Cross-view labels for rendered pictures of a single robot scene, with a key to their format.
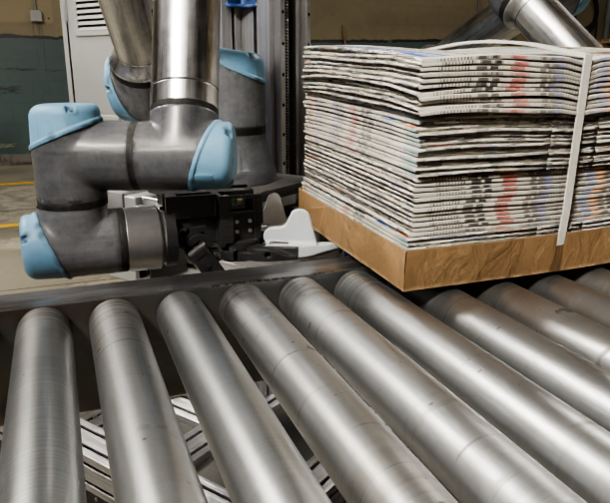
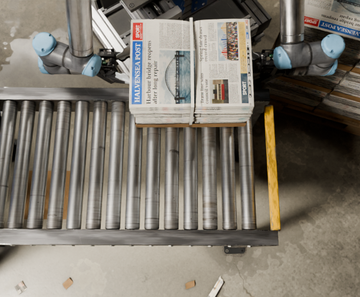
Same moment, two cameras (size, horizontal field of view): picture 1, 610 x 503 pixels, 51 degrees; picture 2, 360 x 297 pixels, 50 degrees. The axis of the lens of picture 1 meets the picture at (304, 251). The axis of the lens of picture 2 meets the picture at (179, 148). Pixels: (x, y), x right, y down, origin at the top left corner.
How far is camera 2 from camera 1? 115 cm
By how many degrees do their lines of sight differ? 60
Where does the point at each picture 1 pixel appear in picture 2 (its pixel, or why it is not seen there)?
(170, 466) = (58, 182)
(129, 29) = not seen: outside the picture
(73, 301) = (52, 99)
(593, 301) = (187, 146)
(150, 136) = (68, 62)
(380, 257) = not seen: hidden behind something
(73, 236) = (53, 71)
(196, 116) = (82, 61)
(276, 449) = (75, 184)
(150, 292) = (73, 99)
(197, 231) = not seen: hidden behind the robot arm
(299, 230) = (125, 77)
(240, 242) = (107, 73)
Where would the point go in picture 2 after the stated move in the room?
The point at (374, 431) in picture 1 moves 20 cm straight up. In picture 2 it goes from (94, 185) to (80, 174)
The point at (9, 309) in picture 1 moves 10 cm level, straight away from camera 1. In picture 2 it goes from (36, 99) to (37, 73)
